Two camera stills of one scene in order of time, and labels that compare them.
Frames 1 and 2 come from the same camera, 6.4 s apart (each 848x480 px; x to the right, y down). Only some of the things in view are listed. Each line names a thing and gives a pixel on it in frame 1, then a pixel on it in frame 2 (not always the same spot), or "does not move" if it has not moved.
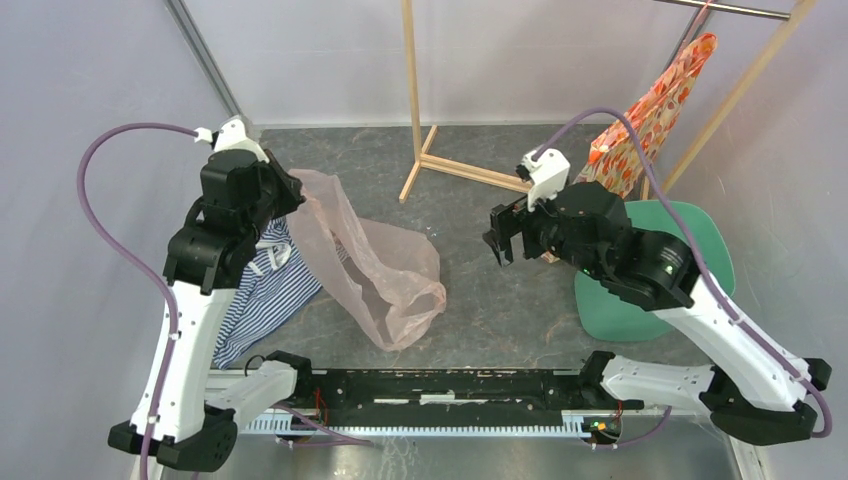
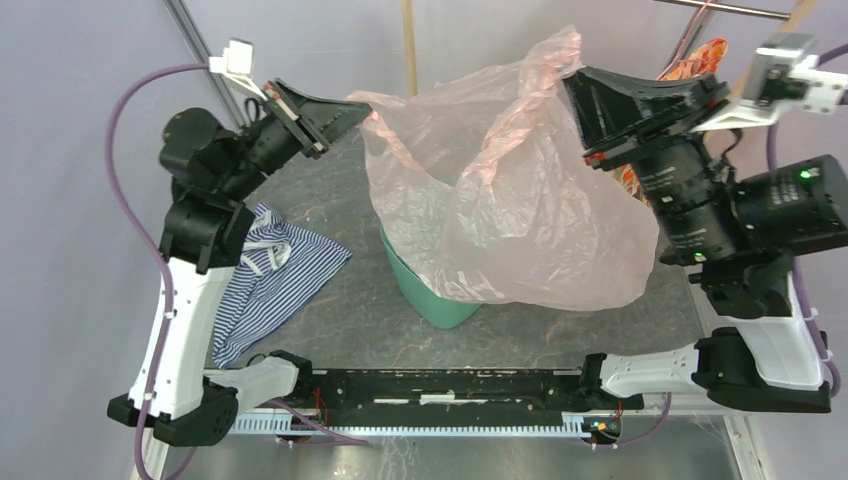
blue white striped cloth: x=276 y=283 does not move
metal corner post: x=203 y=57 does not move
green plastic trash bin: x=606 y=313 -> x=441 y=311
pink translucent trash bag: x=388 y=274 -> x=492 y=181
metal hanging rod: x=731 y=8 does not move
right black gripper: x=511 y=218 -> x=604 y=105
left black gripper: x=291 y=194 -> x=315 y=122
